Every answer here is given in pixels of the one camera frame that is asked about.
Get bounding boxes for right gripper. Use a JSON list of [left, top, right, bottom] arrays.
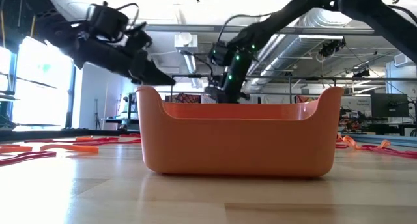
[[205, 83, 252, 104]]

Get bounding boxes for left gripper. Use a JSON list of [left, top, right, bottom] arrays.
[[73, 38, 177, 87]]

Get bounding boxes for dark red rubber band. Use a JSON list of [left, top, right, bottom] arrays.
[[0, 151, 57, 167]]

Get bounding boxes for white ceiling unit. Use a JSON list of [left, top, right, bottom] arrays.
[[174, 32, 199, 54]]

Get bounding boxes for orange plastic basket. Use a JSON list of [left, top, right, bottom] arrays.
[[135, 85, 345, 178]]

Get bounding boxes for thin tripod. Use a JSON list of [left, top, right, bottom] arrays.
[[93, 98, 102, 130]]

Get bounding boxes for black metal railing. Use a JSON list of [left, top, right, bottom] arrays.
[[171, 74, 417, 104]]

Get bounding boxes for cluttered black desk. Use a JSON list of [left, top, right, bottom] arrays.
[[338, 106, 417, 137]]

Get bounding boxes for black desktop monitor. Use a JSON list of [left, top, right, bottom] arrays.
[[370, 92, 410, 118]]

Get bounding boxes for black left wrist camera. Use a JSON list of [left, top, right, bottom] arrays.
[[125, 21, 153, 51]]

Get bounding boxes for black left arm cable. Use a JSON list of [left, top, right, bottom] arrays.
[[115, 2, 141, 26]]

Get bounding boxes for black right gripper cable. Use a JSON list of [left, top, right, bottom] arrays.
[[216, 12, 273, 44]]

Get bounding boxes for silver ventilation duct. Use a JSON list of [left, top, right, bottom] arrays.
[[250, 7, 354, 91]]

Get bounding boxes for black hanging camera rig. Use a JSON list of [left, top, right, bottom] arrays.
[[318, 38, 347, 58]]

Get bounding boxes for white wall vent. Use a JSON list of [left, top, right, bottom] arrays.
[[393, 53, 409, 68]]

